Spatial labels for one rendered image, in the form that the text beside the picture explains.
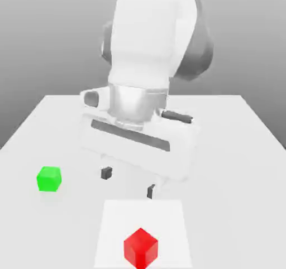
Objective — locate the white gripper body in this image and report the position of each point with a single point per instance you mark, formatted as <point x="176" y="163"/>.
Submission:
<point x="134" y="149"/>

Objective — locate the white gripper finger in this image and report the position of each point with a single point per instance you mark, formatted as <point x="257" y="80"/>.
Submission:
<point x="151" y="190"/>
<point x="106" y="173"/>

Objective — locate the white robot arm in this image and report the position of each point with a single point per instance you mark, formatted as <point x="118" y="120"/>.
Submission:
<point x="143" y="39"/>

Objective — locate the small green cube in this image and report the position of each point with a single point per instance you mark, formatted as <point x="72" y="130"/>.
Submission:
<point x="49" y="179"/>

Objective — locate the small red cube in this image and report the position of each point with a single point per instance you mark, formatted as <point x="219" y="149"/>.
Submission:
<point x="140" y="249"/>

